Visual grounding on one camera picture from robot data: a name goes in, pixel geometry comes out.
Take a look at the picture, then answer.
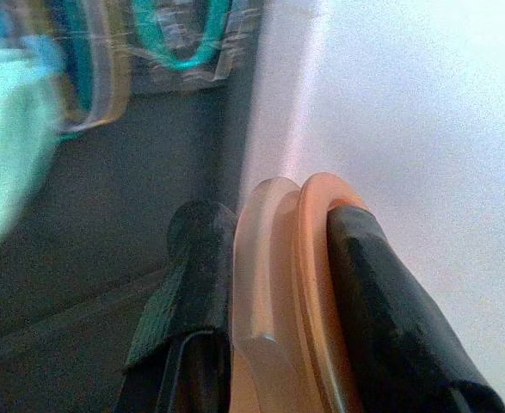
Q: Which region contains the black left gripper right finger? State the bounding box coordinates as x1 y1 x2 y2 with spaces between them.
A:
327 205 505 413

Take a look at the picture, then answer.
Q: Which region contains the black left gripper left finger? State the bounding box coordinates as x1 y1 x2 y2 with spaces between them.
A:
114 200 237 413

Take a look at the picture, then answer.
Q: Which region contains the clear container yellow rim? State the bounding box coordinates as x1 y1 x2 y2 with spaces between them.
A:
56 0 132 134

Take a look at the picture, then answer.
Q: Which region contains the clear container teal rim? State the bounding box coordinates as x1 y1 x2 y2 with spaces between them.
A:
126 0 260 94

